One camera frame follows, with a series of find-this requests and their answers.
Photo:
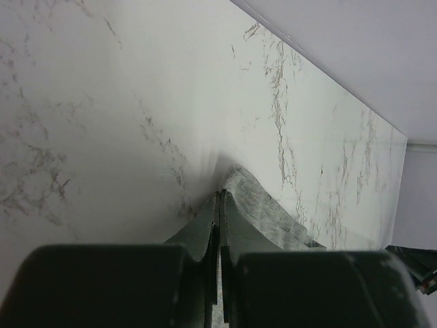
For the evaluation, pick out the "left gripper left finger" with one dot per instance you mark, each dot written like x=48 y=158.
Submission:
x=172 y=284

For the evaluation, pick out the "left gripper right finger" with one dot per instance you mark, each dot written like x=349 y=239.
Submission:
x=265 y=286

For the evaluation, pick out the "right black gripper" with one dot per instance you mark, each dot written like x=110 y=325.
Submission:
x=421 y=265

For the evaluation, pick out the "grey t shirt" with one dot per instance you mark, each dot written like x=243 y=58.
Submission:
x=257 y=207

